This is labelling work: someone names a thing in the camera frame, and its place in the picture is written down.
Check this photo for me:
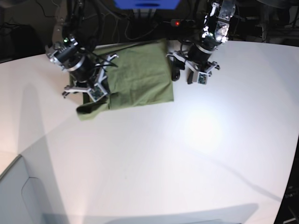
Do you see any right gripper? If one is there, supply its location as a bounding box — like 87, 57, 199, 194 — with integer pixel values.
62, 54, 119, 98

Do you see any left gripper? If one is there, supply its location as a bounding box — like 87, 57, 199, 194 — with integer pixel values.
166, 44, 220, 84

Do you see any green T-shirt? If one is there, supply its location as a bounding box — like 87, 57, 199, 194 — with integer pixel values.
76, 39, 174, 121

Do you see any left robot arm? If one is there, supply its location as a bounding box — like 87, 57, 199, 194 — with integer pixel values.
166, 0, 236, 84

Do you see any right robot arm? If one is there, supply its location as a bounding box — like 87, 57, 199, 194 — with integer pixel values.
45, 0, 118, 102

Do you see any black power strip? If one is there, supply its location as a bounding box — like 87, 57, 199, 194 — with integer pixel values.
163, 19, 195, 28

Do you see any blue box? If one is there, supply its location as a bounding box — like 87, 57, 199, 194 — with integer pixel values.
114, 0, 180, 10

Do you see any white table-side panel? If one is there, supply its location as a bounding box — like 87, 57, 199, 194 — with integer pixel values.
0, 155, 69, 224

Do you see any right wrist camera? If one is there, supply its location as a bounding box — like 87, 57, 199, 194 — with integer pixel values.
89, 84, 108, 102

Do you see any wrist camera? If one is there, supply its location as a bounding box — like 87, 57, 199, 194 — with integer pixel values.
89, 84, 108, 102
197, 72, 209, 84

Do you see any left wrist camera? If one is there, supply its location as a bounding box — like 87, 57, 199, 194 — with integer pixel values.
197, 72, 209, 84

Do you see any grey looped cable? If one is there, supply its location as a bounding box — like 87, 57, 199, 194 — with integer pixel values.
112, 10, 159, 42

